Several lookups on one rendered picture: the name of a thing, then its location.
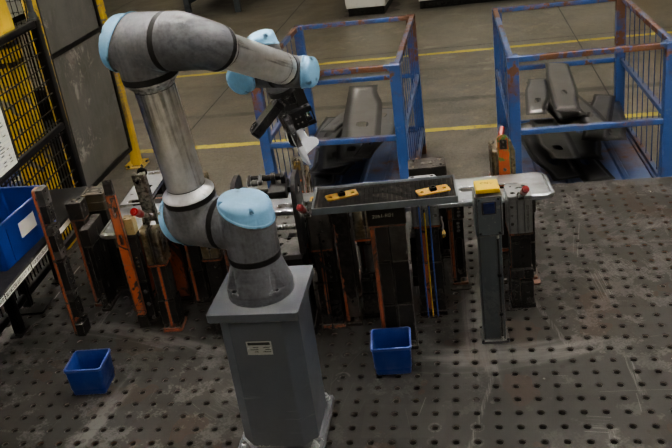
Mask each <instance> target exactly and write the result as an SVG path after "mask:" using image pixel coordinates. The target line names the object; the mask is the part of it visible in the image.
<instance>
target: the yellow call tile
mask: <svg viewBox="0 0 672 448"><path fill-rule="evenodd" d="M473 183H474V188H475V192H476V194H483V193H484V194H488V193H494V192H500V188H499V185H498V181H497V179H491V180H480V181H474V182H473Z"/></svg>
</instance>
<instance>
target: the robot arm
mask: <svg viewBox="0 0 672 448"><path fill-rule="evenodd" d="M99 54H100V58H101V60H102V62H103V64H104V65H105V66H106V68H109V69H110V70H111V71H113V72H116V73H119V74H120V77H121V80H122V83H123V86H124V87H125V88H127V89H129V90H131V91H133V92H134V94H135V97H136V100H137V103H138V106H139V109H140V112H141V115H142V118H143V121H144V124H145V127H146V130H147V133H148V136H149V139H150V142H151V145H152V148H153V151H154V154H155V157H156V160H157V163H158V166H159V169H160V171H161V174H162V177H163V180H164V183H165V186H166V191H165V192H164V194H163V196H162V198H163V200H162V201H161V203H160V206H159V211H160V215H158V220H159V225H160V228H161V230H162V232H163V234H164V235H165V236H166V237H167V238H168V239H169V240H170V241H172V242H174V243H179V244H182V245H185V246H200V247H209V248H217V249H225V250H227V253H228V258H229V263H230V268H229V275H228V282H227V292H228V297H229V299H230V301H231V302H232V303H234V304H236V305H238V306H241V307H249V308H255V307H263V306H268V305H271V304H274V303H277V302H279V301H281V300H283V299H284V298H286V297H287V296H288V295H290V294H291V292H292V291H293V289H294V286H295V284H294V278H293V274H292V272H291V270H290V268H289V267H288V265H287V263H286V262H285V260H284V258H283V256H282V254H281V249H280V243H279V237H278V232H277V226H276V221H275V218H276V215H275V211H274V209H273V206H272V202H271V199H270V198H269V196H268V195H267V194H265V193H264V192H262V191H260V190H257V189H252V188H240V189H232V190H229V191H226V192H224V193H223V194H221V195H220V196H218V195H217V194H216V190H215V187H214V184H213V182H212V181H211V180H209V179H207V178H204V175H203V172H202V168H201V165H200V162H199V159H198V155H197V152H196V149H195V145H194V142H193V139H192V136H191V132H190V129H189V126H188V123H187V119H186V116H185V113H184V110H183V106H182V103H181V100H180V97H179V93H178V90H177V87H176V83H175V79H176V77H177V75H178V73H179V71H190V70H208V71H212V72H221V71H223V70H228V71H227V73H226V81H227V84H228V86H229V87H230V88H231V89H232V90H233V91H234V92H235V93H237V94H241V95H245V94H248V93H250V92H252V91H253V90H254V89H255V88H265V89H266V91H267V93H268V95H269V97H270V99H272V101H271V102H270V103H269V105H268V106H267V107H266V108H265V110H264V111H263V112H262V114H261V115H260V116H259V117H258V119H257V120H256V121H255V122H254V123H253V124H252V126H251V128H250V132H251V134H252V135H253V136H254V137H256V138H257V139H260V138H261V136H262V135H263V134H264V133H265V132H266V130H267V129H268V127H269V126H270V125H271V124H272V122H273V121H274V120H275V118H276V117H277V116H278V117H279V120H280V122H281V124H282V126H283V129H284V131H285V134H286V137H287V139H288V141H289V144H290V145H291V146H293V147H296V148H297V150H298V152H299V154H300V156H301V158H302V161H304V162H305V163H306V164H308V165H311V163H310V161H309V158H308V156H307V153H309V152H310V151H311V150H312V149H313V148H314V147H316V146H317V145H318V143H319V141H318V139H317V138H316V137H308V136H307V135H306V133H305V131H303V130H304V129H305V128H306V127H307V126H310V125H312V124H315V123H317V121H316V119H315V116H314V113H313V111H312V108H311V106H310V104H309V103H308V101H307V98H306V95H305V93H304V90H303V88H312V87H314V86H315V85H316V84H317V83H318V80H319V76H320V67H319V63H318V61H317V59H316V58H315V57H313V56H305V55H302V56H296V55H293V54H290V53H287V52H284V51H282V50H281V47H280V45H279V42H278V40H277V38H276V36H275V33H274V31H273V30H271V29H263V30H259V31H257V32H254V33H252V34H251V35H249V36H248V37H247V38H245V37H242V36H239V35H236V34H235V33H234V31H233V30H232V29H231V28H230V27H228V26H226V25H224V24H221V23H218V22H216V21H213V20H210V19H207V18H205V17H202V16H198V15H195V14H192V13H188V12H183V11H177V10H167V11H148V12H135V11H129V12H126V13H119V14H115V15H113V16H111V17H110V18H109V19H108V20H107V21H106V22H105V24H104V25H103V27H102V31H101V34H100V36H99ZM279 99H280V100H281V101H280V100H279ZM309 111H311V112H312V115H313V118H314V119H313V118H312V116H311V115H310V113H309ZM312 119H313V120H312ZM310 120H311V121H310ZM298 135H299V136H298ZM299 137H300V138H299ZM300 139H301V140H300Z"/></svg>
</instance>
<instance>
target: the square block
mask: <svg viewBox="0 0 672 448"><path fill-rule="evenodd" d="M80 197H85V198H86V202H87V206H88V209H89V217H90V216H91V215H92V214H99V213H100V215H101V218H102V222H103V225H104V227H105V226H106V224H107V223H108V222H109V220H110V219H111V218H110V214H109V211H108V207H107V203H106V199H105V193H104V190H103V186H91V187H87V188H86V190H85V191H84V192H83V193H82V194H81V195H80ZM106 242H107V246H108V249H109V253H110V257H111V260H112V264H113V268H114V272H115V275H116V278H117V279H116V280H117V282H118V286H119V287H118V289H128V288H129V286H128V282H127V278H126V275H125V271H124V266H123V264H122V260H121V256H120V253H119V248H116V244H115V241H114V239H107V240H106ZM118 289H117V290H118Z"/></svg>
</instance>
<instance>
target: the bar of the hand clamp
mask: <svg viewBox="0 0 672 448"><path fill-rule="evenodd" d="M146 175H147V170H146V169H145V168H144V167H140V168H138V170H137V174H136V172H133V174H132V176H131V177H132V180H133V183H134V186H135V189H136V193H137V196H138V199H139V202H140V205H141V208H142V211H143V212H145V213H148V214H149V213H153V215H154V219H155V222H156V224H158V221H157V213H158V211H157V208H156V205H155V202H154V198H153V195H152V192H151V189H150V186H149V182H148V179H147V176H146Z"/></svg>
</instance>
